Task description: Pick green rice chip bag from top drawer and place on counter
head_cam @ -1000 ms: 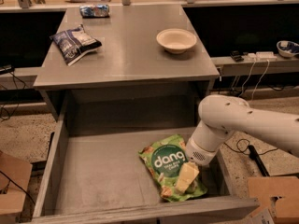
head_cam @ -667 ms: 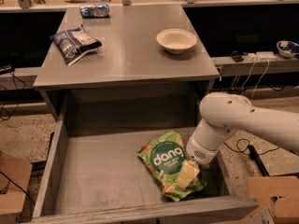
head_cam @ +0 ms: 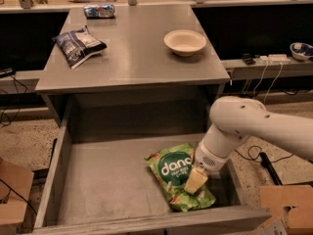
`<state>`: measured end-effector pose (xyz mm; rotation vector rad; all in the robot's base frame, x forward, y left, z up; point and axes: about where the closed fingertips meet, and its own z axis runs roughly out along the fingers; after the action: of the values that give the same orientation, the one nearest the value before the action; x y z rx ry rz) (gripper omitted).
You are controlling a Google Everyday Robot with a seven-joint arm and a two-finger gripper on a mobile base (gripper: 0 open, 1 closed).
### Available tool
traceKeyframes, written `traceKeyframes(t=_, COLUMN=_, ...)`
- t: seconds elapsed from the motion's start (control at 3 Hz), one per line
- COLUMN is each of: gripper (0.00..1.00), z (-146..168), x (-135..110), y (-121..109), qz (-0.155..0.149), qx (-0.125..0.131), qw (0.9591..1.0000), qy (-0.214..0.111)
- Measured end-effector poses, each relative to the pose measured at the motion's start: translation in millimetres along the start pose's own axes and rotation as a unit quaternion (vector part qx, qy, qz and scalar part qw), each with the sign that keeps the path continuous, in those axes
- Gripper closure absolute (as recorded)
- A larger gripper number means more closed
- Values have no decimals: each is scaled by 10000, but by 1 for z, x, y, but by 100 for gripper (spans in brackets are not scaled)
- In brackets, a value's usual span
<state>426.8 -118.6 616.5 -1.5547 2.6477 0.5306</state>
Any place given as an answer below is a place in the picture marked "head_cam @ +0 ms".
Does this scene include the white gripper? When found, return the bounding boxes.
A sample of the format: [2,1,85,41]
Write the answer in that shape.
[184,141,230,195]

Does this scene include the green rice chip bag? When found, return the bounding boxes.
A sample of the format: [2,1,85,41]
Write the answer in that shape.
[145,143,216,212]

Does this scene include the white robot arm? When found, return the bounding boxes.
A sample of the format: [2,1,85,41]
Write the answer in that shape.
[185,96,313,195]

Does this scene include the open grey top drawer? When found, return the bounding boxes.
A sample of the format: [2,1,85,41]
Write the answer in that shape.
[32,96,272,235]

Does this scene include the grey counter cabinet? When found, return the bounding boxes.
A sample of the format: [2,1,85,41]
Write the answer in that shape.
[34,4,231,127]

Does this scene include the dark blue chip bag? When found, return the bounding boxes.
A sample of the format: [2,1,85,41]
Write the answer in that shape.
[53,25,107,70]

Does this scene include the blue snack bag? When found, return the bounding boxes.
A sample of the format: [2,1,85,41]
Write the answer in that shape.
[83,4,115,19]

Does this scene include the cardboard box right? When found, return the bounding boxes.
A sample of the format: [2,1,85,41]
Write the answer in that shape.
[259,185,313,235]

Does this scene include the cardboard box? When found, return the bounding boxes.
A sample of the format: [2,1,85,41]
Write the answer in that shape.
[0,159,33,235]
[259,185,313,235]

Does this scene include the black device on ledge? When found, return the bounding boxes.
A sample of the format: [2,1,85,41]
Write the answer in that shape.
[242,53,255,66]

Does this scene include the cream paper bowl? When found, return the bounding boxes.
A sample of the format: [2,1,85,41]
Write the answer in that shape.
[163,29,206,57]

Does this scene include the white power strip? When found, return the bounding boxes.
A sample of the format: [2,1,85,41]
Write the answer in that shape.
[259,54,291,64]

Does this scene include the blue white bowl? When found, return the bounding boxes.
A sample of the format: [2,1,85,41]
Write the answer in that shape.
[290,42,313,61]

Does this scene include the cardboard box left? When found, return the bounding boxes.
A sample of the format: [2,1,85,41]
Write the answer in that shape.
[0,159,33,235]

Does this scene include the black floor cable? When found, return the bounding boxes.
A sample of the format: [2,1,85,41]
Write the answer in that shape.
[234,145,294,165]

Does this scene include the black handle on floor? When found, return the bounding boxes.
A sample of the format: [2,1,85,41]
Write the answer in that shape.
[260,152,282,185]

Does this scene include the white cable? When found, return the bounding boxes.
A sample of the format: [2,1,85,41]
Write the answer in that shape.
[250,61,284,105]

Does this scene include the black cable left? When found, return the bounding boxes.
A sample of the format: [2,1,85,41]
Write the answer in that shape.
[0,68,29,127]

